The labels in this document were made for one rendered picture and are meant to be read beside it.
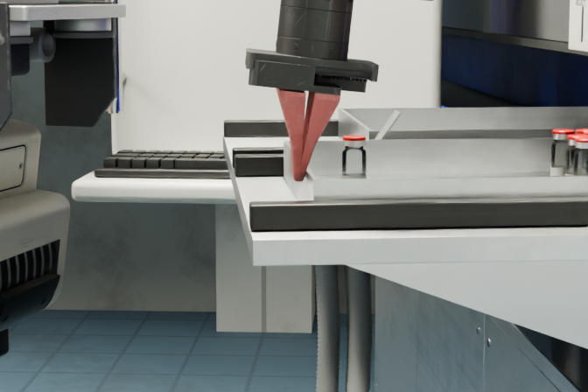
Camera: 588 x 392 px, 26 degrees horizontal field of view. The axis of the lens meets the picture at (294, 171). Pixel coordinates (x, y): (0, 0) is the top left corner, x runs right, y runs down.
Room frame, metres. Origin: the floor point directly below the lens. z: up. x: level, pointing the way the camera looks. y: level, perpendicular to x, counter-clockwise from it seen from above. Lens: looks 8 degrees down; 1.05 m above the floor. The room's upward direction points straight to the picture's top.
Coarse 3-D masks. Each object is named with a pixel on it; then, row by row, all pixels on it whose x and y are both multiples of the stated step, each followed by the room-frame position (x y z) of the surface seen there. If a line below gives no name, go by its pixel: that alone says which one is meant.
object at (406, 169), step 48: (288, 144) 1.17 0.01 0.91; (336, 144) 1.21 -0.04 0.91; (384, 144) 1.21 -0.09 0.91; (432, 144) 1.22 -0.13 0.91; (480, 144) 1.22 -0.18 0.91; (528, 144) 1.23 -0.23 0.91; (336, 192) 0.95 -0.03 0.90; (384, 192) 0.95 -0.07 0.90; (432, 192) 0.96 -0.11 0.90; (480, 192) 0.96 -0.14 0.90; (528, 192) 0.96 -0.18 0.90; (576, 192) 0.97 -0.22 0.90
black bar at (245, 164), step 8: (240, 160) 1.21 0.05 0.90; (248, 160) 1.21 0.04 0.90; (256, 160) 1.21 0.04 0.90; (264, 160) 1.21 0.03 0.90; (272, 160) 1.21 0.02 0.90; (280, 160) 1.21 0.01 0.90; (240, 168) 1.21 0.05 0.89; (248, 168) 1.21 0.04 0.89; (256, 168) 1.21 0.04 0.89; (264, 168) 1.21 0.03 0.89; (272, 168) 1.21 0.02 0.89; (280, 168) 1.21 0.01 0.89; (240, 176) 1.21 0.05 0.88; (248, 176) 1.21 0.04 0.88; (256, 176) 1.21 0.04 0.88; (264, 176) 1.21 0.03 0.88; (272, 176) 1.21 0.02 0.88
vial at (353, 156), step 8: (344, 144) 1.12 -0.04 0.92; (352, 144) 1.12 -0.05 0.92; (360, 144) 1.12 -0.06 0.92; (344, 152) 1.12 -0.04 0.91; (352, 152) 1.12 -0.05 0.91; (360, 152) 1.12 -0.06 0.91; (344, 160) 1.12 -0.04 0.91; (352, 160) 1.12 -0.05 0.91; (360, 160) 1.12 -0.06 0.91; (344, 168) 1.12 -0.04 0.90; (352, 168) 1.12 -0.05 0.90; (360, 168) 1.12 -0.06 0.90; (344, 176) 1.12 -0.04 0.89; (352, 176) 1.12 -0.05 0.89; (360, 176) 1.12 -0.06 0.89
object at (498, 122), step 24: (360, 120) 1.55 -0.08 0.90; (384, 120) 1.56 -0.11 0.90; (408, 120) 1.56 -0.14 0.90; (432, 120) 1.56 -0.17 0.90; (456, 120) 1.56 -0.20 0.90; (480, 120) 1.57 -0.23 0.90; (504, 120) 1.57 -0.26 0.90; (528, 120) 1.57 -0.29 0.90; (552, 120) 1.57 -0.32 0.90; (576, 120) 1.58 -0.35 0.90
